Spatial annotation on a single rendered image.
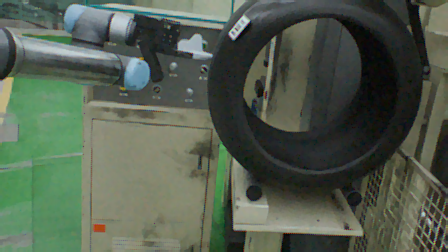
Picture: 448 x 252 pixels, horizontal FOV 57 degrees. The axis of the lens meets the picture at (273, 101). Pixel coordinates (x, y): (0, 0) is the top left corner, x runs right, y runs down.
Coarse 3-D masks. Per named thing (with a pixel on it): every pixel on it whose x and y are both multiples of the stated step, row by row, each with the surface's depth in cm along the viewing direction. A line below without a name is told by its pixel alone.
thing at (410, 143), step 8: (424, 80) 138; (424, 88) 138; (424, 96) 139; (424, 104) 140; (416, 120) 141; (416, 128) 142; (408, 136) 143; (416, 136) 143; (408, 144) 144; (416, 144) 144; (408, 152) 144
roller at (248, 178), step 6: (246, 174) 116; (246, 180) 113; (252, 180) 111; (258, 180) 112; (246, 186) 110; (252, 186) 108; (258, 186) 108; (246, 192) 108; (252, 192) 108; (258, 192) 108; (252, 198) 109; (258, 198) 109
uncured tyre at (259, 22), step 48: (288, 0) 96; (336, 0) 96; (240, 48) 97; (384, 48) 103; (240, 96) 100; (384, 96) 130; (240, 144) 104; (288, 144) 134; (336, 144) 134; (384, 144) 108
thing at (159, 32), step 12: (132, 24) 101; (144, 24) 102; (156, 24) 101; (168, 24) 105; (180, 24) 106; (132, 36) 101; (144, 36) 103; (156, 36) 102; (168, 36) 103; (156, 48) 102; (168, 48) 103
